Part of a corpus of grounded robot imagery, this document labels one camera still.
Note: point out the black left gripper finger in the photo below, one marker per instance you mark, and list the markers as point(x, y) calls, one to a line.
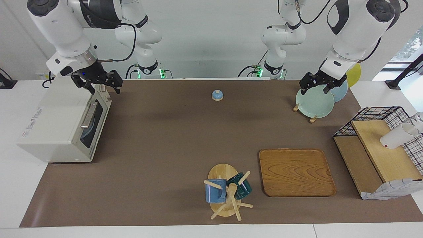
point(304, 85)
point(330, 88)

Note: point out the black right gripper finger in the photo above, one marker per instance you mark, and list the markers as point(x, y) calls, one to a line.
point(117, 81)
point(90, 87)

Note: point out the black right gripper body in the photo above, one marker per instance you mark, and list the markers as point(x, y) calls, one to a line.
point(91, 73)

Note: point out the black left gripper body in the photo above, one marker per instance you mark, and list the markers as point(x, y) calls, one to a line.
point(325, 78)

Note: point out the light blue serving plate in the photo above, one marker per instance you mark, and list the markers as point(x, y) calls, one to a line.
point(88, 132)

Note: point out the cream toaster oven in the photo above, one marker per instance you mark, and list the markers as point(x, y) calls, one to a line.
point(53, 125)

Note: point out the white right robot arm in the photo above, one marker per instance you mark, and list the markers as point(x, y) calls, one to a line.
point(59, 29)

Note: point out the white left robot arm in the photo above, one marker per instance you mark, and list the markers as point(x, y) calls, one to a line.
point(357, 29)

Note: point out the light blue racked plate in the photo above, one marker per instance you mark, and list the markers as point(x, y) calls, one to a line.
point(341, 94)

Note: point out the pale green plate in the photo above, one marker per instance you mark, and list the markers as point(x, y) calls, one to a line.
point(314, 104)

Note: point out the wooden plate rack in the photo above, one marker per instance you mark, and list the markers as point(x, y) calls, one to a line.
point(295, 107)

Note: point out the yellow plate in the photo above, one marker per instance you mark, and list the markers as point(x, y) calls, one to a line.
point(354, 74)

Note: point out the white power strip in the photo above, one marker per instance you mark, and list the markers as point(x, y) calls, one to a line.
point(41, 76)

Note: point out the black metal stand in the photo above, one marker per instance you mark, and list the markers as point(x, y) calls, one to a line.
point(404, 74)

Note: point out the white plastic cup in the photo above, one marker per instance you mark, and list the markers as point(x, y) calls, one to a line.
point(395, 137)

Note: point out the brown table mat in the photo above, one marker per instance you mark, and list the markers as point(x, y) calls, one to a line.
point(165, 148)

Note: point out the black table clamp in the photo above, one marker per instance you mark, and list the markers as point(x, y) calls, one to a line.
point(6, 82)

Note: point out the blue service bell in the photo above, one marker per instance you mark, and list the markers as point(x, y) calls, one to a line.
point(217, 95)

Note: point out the wooden serving tray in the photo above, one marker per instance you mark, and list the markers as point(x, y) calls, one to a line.
point(295, 173)

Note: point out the wooden two-tier shelf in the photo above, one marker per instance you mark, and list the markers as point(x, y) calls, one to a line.
point(386, 158)

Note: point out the clear glass cup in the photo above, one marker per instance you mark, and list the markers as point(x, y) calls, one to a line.
point(418, 119)

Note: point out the grey patterned cloth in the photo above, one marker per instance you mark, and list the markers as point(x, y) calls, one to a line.
point(386, 191)

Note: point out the wooden mug tree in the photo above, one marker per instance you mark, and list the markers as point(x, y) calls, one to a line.
point(222, 172)

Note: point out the dark green mug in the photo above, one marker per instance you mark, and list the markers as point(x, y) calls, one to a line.
point(244, 190)

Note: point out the blue mug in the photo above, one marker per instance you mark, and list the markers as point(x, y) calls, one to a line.
point(214, 193)

